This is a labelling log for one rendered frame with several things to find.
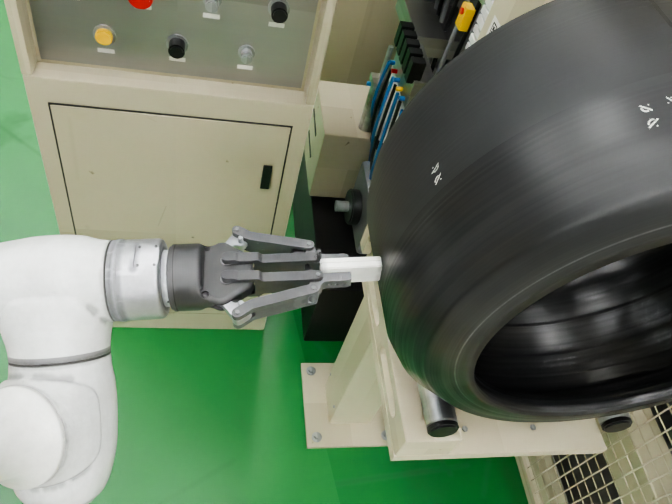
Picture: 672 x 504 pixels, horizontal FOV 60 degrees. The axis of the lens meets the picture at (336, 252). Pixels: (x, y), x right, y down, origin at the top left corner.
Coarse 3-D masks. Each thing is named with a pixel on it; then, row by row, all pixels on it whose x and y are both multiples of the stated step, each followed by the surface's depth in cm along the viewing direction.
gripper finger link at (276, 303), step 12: (300, 288) 64; (312, 288) 64; (252, 300) 62; (264, 300) 62; (276, 300) 62; (288, 300) 63; (300, 300) 64; (240, 312) 61; (252, 312) 62; (264, 312) 63; (276, 312) 64
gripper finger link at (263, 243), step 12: (240, 228) 68; (252, 240) 67; (264, 240) 67; (276, 240) 68; (288, 240) 68; (300, 240) 68; (264, 252) 69; (276, 252) 69; (288, 252) 68; (300, 252) 69
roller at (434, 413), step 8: (424, 392) 83; (424, 400) 82; (432, 400) 81; (440, 400) 81; (424, 408) 82; (432, 408) 81; (440, 408) 80; (448, 408) 81; (424, 416) 82; (432, 416) 80; (440, 416) 80; (448, 416) 80; (456, 416) 81; (432, 424) 80; (440, 424) 79; (448, 424) 79; (456, 424) 80; (432, 432) 80; (440, 432) 81; (448, 432) 81
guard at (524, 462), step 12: (648, 420) 106; (660, 420) 104; (600, 432) 118; (612, 444) 115; (528, 456) 143; (576, 456) 126; (624, 456) 111; (660, 456) 103; (528, 468) 143; (636, 468) 108; (528, 480) 141; (624, 480) 111; (636, 480) 108; (648, 480) 106; (660, 480) 103; (528, 492) 141; (564, 492) 129; (588, 492) 121
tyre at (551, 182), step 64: (576, 0) 56; (640, 0) 53; (448, 64) 62; (512, 64) 55; (576, 64) 51; (640, 64) 49; (448, 128) 57; (512, 128) 51; (576, 128) 48; (640, 128) 45; (384, 192) 66; (448, 192) 54; (512, 192) 49; (576, 192) 47; (640, 192) 45; (384, 256) 65; (448, 256) 53; (512, 256) 50; (576, 256) 49; (640, 256) 93; (448, 320) 57; (512, 320) 95; (576, 320) 94; (640, 320) 90; (448, 384) 67; (512, 384) 87; (576, 384) 88; (640, 384) 84
